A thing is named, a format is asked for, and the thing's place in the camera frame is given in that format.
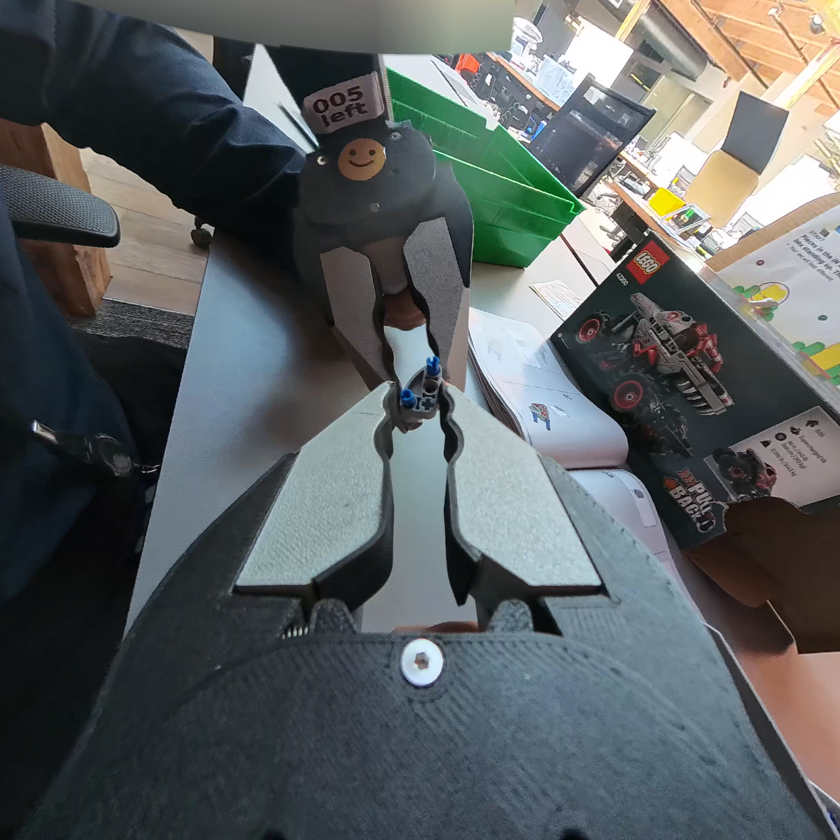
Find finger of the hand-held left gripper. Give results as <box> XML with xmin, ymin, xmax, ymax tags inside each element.
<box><xmin>320</xmin><ymin>246</ymin><xmax>399</xmax><ymax>389</ymax></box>
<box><xmin>403</xmin><ymin>220</ymin><xmax>473</xmax><ymax>391</ymax></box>

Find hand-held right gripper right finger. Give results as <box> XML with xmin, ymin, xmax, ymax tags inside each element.
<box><xmin>440</xmin><ymin>384</ymin><xmax>606</xmax><ymax>611</ymax></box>

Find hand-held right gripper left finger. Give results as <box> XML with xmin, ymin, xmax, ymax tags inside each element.
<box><xmin>233</xmin><ymin>382</ymin><xmax>396</xmax><ymax>614</ymax></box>

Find grey lego piece blue pins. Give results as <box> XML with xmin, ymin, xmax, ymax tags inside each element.
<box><xmin>394</xmin><ymin>357</ymin><xmax>444</xmax><ymax>434</ymax></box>

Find person's left forearm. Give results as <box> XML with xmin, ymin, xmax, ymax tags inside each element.
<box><xmin>0</xmin><ymin>0</ymin><xmax>309</xmax><ymax>257</ymax></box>

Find lego instruction booklet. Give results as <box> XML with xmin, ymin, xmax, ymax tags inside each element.
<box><xmin>467</xmin><ymin>307</ymin><xmax>697</xmax><ymax>592</ymax></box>

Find black lego set box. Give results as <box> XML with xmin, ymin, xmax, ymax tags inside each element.
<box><xmin>550</xmin><ymin>233</ymin><xmax>840</xmax><ymax>657</ymax></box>

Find person's left hand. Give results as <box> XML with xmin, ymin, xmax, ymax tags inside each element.
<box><xmin>382</xmin><ymin>295</ymin><xmax>427</xmax><ymax>329</ymax></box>

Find green plastic bin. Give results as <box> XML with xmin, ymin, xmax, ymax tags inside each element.
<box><xmin>433</xmin><ymin>125</ymin><xmax>587</xmax><ymax>269</ymax></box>
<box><xmin>386</xmin><ymin>66</ymin><xmax>506</xmax><ymax>158</ymax></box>

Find small paper leaflet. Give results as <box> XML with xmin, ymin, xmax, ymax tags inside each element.
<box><xmin>530</xmin><ymin>279</ymin><xmax>585</xmax><ymax>321</ymax></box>

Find cluttered wooden work desk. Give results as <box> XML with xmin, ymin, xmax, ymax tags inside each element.
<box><xmin>486</xmin><ymin>52</ymin><xmax>565</xmax><ymax>112</ymax></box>

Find black mesh office chair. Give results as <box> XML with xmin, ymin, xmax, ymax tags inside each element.
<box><xmin>528</xmin><ymin>72</ymin><xmax>657</xmax><ymax>198</ymax></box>

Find wooden desk with bins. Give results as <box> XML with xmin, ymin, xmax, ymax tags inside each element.
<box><xmin>610</xmin><ymin>177</ymin><xmax>706</xmax><ymax>260</ymax></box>

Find metal jacket zipper pull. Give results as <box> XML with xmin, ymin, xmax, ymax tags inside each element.
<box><xmin>29</xmin><ymin>420</ymin><xmax>161</xmax><ymax>476</ymax></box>

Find white board panel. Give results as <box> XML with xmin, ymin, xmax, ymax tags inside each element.
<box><xmin>564</xmin><ymin>23</ymin><xmax>634</xmax><ymax>86</ymax></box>

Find person's dark jacket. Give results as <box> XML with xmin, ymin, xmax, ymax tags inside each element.
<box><xmin>0</xmin><ymin>190</ymin><xmax>165</xmax><ymax>840</ymax></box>

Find tan and black chair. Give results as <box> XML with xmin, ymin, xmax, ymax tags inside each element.
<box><xmin>682</xmin><ymin>91</ymin><xmax>790</xmax><ymax>229</ymax></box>

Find black chair armrest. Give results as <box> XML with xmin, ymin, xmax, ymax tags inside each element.
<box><xmin>0</xmin><ymin>164</ymin><xmax>122</xmax><ymax>249</ymax></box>

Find cardboard box with printed sheet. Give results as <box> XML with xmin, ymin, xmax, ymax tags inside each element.
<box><xmin>705</xmin><ymin>193</ymin><xmax>840</xmax><ymax>388</ymax></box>

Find wooden post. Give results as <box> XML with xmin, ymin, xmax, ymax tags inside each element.
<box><xmin>0</xmin><ymin>118</ymin><xmax>112</xmax><ymax>319</ymax></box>

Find silver ventilation duct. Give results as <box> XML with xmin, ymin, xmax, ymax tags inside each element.
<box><xmin>633</xmin><ymin>7</ymin><xmax>746</xmax><ymax>80</ymax></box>

